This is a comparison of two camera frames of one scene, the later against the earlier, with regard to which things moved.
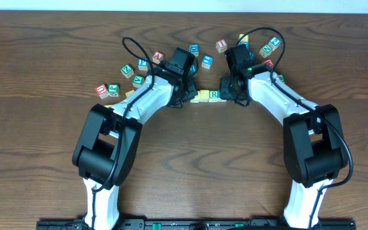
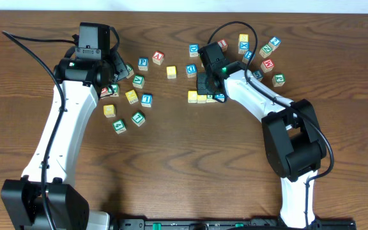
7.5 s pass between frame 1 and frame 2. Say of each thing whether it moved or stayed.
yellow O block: stayed
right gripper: moved
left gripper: moved
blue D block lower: stayed
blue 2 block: stayed
